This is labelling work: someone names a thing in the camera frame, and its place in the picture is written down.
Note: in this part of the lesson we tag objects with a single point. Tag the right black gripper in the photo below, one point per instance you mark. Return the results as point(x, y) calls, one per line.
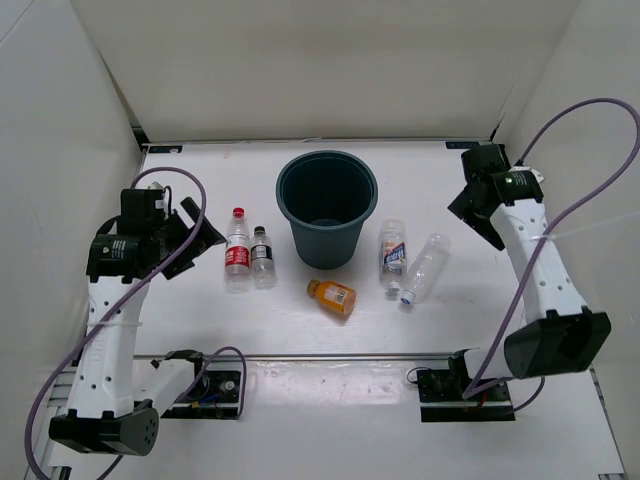
point(461, 209)

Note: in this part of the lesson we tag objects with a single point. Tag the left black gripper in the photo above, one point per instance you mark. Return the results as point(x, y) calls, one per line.
point(207, 236)

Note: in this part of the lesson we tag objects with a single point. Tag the red label water bottle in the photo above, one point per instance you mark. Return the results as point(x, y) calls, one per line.
point(237, 254)

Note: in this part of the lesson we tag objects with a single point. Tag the clear unlabeled plastic bottle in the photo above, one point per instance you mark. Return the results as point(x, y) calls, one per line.
point(426, 269)

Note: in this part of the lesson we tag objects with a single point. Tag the blue label clear bottle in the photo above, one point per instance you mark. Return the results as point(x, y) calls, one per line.
point(392, 256)

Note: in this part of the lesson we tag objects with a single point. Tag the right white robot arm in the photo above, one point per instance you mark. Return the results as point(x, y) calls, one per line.
point(561, 334)

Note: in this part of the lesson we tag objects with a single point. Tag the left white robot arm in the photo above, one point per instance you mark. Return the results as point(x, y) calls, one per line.
point(106, 413)

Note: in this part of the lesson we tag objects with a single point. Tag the dark green plastic bin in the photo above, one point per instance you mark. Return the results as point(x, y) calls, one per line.
point(326, 196)

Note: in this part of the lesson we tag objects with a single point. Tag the black label small bottle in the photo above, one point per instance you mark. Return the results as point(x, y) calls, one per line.
point(262, 261)

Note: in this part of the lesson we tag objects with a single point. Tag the orange juice bottle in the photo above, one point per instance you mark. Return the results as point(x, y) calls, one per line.
point(333, 296)

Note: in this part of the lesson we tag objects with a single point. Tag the aluminium front rail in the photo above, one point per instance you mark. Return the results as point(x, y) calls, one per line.
point(348, 357)

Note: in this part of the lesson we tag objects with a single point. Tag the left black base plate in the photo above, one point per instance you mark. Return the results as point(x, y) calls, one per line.
point(220, 402)

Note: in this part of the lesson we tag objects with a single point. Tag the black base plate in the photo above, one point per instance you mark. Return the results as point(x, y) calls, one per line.
point(441, 402)
point(220, 402)

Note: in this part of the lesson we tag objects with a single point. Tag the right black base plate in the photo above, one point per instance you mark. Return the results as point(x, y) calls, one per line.
point(441, 402)

